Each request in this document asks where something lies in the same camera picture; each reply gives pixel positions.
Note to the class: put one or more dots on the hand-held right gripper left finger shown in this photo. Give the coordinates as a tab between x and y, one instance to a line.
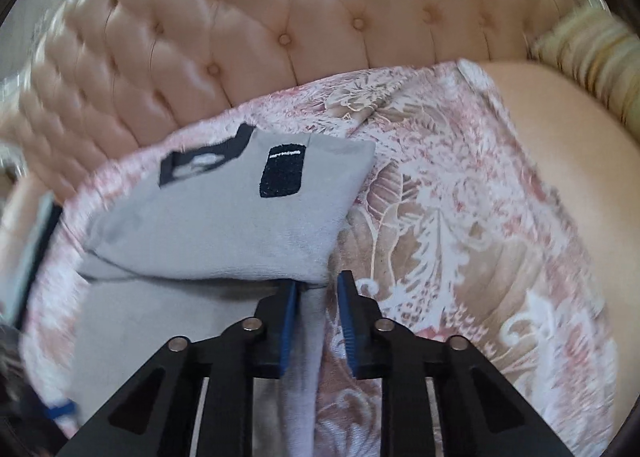
289	322

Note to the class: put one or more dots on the striped yellow pillow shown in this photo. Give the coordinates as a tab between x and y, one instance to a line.
590	52

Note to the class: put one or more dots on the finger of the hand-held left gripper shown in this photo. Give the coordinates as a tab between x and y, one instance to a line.
62	409

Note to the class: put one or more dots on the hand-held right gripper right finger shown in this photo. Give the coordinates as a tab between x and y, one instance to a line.
347	322

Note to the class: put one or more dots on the beige tufted headboard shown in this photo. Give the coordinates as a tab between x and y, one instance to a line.
250	12

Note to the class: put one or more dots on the pink floral blanket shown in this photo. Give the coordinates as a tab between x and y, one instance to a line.
450	237

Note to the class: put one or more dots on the beige bed sheet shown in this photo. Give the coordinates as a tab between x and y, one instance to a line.
560	147

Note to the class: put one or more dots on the grey sweater with black patches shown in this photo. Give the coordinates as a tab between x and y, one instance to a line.
210	237

